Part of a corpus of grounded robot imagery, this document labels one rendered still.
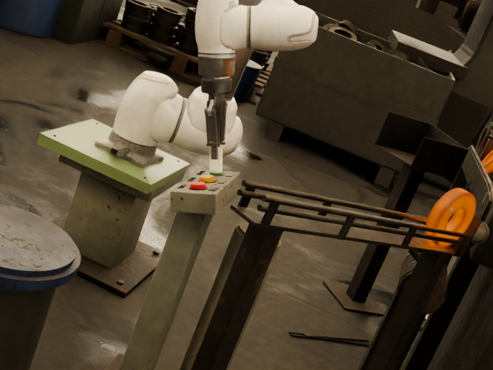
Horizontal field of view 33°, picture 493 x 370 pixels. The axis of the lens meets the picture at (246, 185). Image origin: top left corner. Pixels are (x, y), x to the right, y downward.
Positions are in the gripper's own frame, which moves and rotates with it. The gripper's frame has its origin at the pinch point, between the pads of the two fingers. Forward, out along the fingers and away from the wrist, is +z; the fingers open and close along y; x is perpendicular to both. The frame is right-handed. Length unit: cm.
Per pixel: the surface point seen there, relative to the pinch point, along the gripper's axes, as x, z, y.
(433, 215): -54, 12, 6
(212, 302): -1.6, 34.9, -8.1
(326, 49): 15, -5, 293
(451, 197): -58, 7, 7
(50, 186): 91, 35, 89
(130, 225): 42, 34, 48
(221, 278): -3.8, 28.4, -7.9
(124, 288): 39, 51, 35
